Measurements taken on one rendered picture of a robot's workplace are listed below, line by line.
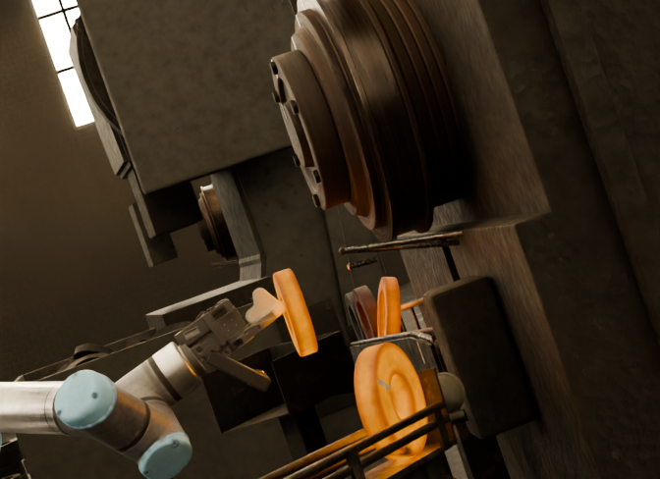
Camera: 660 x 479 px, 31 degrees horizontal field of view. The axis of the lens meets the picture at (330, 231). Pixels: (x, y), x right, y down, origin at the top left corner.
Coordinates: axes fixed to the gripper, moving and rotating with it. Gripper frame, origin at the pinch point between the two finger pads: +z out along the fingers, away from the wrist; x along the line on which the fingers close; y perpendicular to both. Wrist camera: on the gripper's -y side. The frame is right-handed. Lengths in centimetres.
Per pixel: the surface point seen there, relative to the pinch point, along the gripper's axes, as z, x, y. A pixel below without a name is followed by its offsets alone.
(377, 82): 30.2, -23.3, 21.9
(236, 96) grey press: 40, 260, 56
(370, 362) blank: 2, -55, -8
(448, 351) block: 14.2, -27.7, -18.1
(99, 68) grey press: 2, 255, 95
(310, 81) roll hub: 23.3, -13.2, 28.6
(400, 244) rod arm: 19.7, -13.7, -1.8
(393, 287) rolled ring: 24, 65, -17
